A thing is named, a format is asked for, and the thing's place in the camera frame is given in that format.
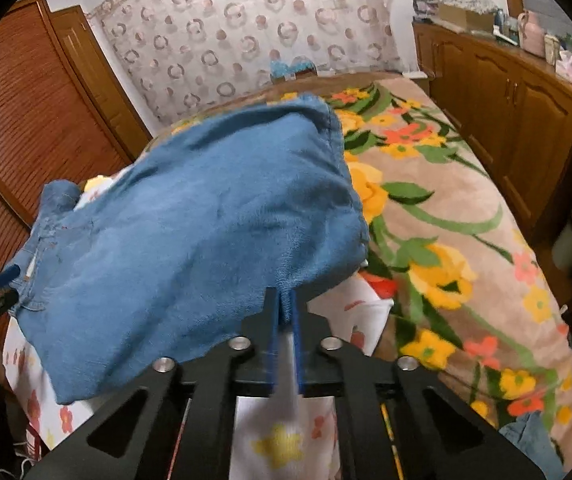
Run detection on blue denim jeans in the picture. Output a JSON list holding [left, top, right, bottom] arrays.
[[14, 94, 368, 404]]

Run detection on white strawberry flower sheet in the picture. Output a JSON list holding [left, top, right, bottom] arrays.
[[0, 164, 398, 480]]

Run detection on floral beige blanket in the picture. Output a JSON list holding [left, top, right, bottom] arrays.
[[171, 74, 572, 479]]

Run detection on brown louvered wardrobe door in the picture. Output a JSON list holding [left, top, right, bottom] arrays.
[[0, 0, 152, 271]]

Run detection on blue item on box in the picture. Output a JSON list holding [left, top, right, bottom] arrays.
[[270, 56, 318, 84]]

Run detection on patterned sheer curtain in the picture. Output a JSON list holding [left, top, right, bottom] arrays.
[[92, 0, 402, 125]]

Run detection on wooden sideboard cabinet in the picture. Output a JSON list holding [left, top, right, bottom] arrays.
[[413, 22, 572, 309]]

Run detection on cardboard box on cabinet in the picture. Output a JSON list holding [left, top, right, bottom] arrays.
[[438, 2, 494, 34]]

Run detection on pink tissue pack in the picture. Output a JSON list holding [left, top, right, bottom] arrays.
[[555, 50, 572, 84]]

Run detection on pink jug on cabinet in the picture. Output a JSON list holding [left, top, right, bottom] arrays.
[[517, 10, 545, 58]]

